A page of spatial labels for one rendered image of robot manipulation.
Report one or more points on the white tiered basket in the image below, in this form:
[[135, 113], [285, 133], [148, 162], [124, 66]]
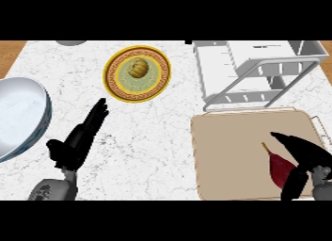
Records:
[[260, 72]]

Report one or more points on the beige tray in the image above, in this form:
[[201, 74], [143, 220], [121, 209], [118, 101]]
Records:
[[247, 153]]

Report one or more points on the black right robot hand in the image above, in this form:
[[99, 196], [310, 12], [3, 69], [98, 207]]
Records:
[[307, 150]]

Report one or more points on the large white bowl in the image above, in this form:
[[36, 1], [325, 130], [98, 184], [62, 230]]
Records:
[[12, 119]]

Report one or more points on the grey round object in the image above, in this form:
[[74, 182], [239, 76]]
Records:
[[71, 42]]

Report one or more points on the dark red pear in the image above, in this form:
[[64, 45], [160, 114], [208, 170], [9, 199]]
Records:
[[279, 171]]

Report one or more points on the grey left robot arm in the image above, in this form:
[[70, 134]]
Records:
[[55, 186]]

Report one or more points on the yellow patterned plate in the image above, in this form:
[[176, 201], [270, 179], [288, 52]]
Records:
[[136, 74]]

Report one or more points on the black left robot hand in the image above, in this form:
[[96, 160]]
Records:
[[78, 138]]

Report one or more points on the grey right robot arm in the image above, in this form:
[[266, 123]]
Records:
[[328, 185]]

